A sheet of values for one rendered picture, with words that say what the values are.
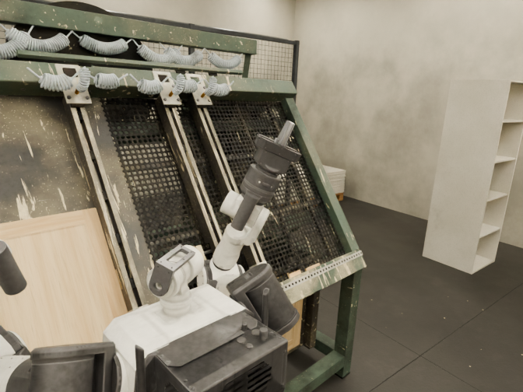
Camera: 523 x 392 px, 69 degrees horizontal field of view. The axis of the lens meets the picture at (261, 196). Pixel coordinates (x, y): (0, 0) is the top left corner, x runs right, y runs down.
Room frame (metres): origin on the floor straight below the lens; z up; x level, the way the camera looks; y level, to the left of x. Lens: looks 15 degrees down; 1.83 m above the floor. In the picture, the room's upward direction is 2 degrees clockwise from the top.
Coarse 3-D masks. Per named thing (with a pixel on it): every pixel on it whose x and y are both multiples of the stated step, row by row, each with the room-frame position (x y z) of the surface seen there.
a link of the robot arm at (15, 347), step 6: (0, 330) 0.67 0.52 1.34; (0, 336) 0.66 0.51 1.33; (6, 336) 0.66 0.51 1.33; (12, 336) 0.67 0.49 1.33; (0, 342) 0.65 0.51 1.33; (6, 342) 0.65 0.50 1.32; (12, 342) 0.65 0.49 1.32; (18, 342) 0.66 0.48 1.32; (0, 348) 0.64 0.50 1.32; (6, 348) 0.64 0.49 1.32; (12, 348) 0.65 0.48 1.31; (18, 348) 0.65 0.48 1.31; (0, 354) 0.63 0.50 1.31; (6, 354) 0.63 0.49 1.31; (12, 354) 0.64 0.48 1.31
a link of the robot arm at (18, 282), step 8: (0, 240) 0.55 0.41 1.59; (0, 248) 0.54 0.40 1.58; (8, 248) 0.55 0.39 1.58; (0, 256) 0.53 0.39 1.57; (8, 256) 0.54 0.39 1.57; (0, 264) 0.53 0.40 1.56; (8, 264) 0.54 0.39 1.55; (16, 264) 0.56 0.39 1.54; (0, 272) 0.53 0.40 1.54; (8, 272) 0.54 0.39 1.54; (16, 272) 0.56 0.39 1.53; (0, 280) 0.54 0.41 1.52; (8, 280) 0.54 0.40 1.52; (16, 280) 0.55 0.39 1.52; (24, 280) 0.57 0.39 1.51; (8, 288) 0.55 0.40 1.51; (16, 288) 0.56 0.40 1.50; (24, 288) 0.57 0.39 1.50
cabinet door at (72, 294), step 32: (0, 224) 1.24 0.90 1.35; (32, 224) 1.30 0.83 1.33; (64, 224) 1.36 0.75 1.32; (96, 224) 1.43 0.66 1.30; (32, 256) 1.23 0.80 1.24; (64, 256) 1.29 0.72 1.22; (96, 256) 1.35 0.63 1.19; (0, 288) 1.12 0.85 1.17; (32, 288) 1.17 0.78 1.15; (64, 288) 1.22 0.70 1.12; (96, 288) 1.28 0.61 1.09; (0, 320) 1.06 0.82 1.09; (32, 320) 1.11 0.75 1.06; (64, 320) 1.16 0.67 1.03; (96, 320) 1.21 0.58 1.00
